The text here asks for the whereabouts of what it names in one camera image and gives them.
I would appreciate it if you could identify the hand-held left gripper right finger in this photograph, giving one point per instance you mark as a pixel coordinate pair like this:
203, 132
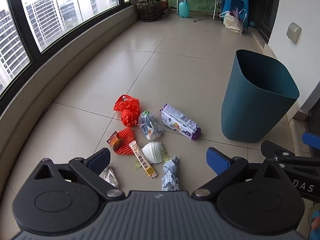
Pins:
217, 161

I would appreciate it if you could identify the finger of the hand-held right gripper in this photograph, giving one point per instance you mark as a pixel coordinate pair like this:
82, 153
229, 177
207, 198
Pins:
300, 158
311, 138

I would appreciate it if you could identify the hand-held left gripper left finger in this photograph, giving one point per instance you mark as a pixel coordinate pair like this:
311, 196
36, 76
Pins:
100, 158

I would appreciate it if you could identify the orange foam fruit net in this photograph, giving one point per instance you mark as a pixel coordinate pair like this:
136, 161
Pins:
126, 140

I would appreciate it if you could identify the blue paper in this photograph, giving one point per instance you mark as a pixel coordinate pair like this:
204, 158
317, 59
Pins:
171, 177

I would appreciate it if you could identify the teal plastic trash bin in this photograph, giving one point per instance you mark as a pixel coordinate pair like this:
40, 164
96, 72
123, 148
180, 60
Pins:
250, 110

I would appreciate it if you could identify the white crumpled wrapper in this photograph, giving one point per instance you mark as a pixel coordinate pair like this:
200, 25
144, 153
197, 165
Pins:
110, 176

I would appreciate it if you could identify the small brown snack wrapper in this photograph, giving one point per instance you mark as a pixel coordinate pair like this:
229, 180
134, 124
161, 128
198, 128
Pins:
114, 141

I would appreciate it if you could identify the white foam fruit net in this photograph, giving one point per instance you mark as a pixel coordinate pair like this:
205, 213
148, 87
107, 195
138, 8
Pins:
153, 152
138, 166

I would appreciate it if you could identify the long stick sachet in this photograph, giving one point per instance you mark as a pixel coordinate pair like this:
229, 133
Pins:
142, 160

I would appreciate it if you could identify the red plastic bag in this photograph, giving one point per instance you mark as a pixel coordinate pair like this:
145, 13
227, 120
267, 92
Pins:
128, 112

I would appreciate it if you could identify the purple wet wipes packet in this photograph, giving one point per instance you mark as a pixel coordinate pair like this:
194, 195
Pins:
178, 122

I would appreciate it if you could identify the patterned crumpled plastic bag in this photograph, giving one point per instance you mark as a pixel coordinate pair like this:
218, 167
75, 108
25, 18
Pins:
150, 127

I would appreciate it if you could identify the small blue ball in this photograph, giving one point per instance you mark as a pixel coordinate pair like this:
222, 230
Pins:
252, 24

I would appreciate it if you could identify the white tote bag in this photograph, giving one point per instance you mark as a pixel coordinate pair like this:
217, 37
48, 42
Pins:
233, 23

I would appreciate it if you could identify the purple bag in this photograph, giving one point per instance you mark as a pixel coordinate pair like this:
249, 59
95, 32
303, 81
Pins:
241, 16

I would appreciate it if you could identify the blue plastic stool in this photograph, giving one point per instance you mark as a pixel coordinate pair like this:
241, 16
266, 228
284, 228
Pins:
237, 1

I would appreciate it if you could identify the teal spray bottle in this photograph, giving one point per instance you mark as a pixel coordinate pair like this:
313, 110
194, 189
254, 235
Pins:
183, 8

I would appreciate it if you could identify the potted plant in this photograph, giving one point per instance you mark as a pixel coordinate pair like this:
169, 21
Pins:
150, 10

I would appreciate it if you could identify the dark door frame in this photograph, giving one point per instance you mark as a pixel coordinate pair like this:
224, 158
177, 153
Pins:
315, 115

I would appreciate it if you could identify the grey wall socket cover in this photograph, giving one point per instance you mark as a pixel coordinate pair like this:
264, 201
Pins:
293, 32

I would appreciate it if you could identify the black window frame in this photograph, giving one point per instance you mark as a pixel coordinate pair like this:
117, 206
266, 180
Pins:
75, 32

